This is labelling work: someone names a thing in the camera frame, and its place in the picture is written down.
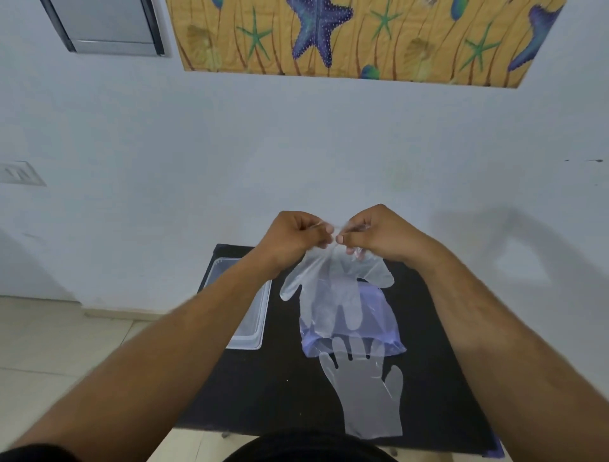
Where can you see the grey metal wall panel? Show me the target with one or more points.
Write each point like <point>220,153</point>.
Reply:
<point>107,24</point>

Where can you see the purple plastic bag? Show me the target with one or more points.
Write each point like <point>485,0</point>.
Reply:
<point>382,323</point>

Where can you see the clear plastic glove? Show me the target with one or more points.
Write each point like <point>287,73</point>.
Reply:
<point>366,395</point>
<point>328,285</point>

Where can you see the person's left thumb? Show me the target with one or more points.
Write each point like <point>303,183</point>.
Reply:
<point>319,228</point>

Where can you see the person's left hand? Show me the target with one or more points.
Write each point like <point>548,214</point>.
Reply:
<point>288,238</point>

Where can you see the person's black shirt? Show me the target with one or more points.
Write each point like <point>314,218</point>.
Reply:
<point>309,450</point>

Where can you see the yellow starfish print curtain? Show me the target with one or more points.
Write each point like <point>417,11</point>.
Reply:
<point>361,43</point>

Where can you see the person's right thumb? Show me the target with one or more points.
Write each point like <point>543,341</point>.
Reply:
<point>347,236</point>

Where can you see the white wall switch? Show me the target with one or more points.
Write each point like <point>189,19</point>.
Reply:
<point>19,173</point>

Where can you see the person's right forearm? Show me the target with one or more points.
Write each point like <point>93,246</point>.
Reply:
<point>504,352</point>

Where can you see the person's right hand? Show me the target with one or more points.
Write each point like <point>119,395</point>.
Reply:
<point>385,235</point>

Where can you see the clear plastic container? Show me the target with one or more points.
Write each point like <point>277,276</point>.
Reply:
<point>252,328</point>

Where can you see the person's left forearm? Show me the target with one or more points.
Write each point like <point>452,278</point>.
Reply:
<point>157,352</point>

